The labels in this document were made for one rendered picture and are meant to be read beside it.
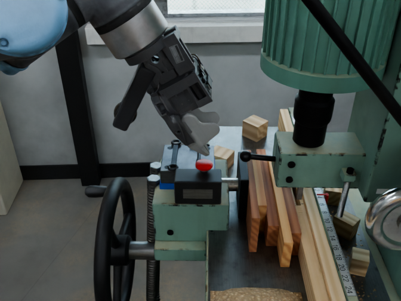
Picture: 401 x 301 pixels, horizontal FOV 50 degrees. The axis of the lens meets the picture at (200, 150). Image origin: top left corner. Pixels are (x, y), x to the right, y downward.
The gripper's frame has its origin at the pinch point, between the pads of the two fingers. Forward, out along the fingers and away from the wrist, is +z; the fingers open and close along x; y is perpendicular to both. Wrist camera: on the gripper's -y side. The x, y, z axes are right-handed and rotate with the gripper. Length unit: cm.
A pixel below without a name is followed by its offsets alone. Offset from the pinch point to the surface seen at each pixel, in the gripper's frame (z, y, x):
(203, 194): 5.9, -2.8, -3.5
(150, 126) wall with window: 49, -62, 131
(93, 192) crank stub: 1.6, -25.4, 5.8
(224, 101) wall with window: 57, -22, 134
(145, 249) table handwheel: 14.2, -20.5, -1.2
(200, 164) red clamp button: 2.2, -1.2, -0.5
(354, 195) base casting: 39.5, 18.5, 19.1
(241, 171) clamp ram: 8.4, 3.6, 1.8
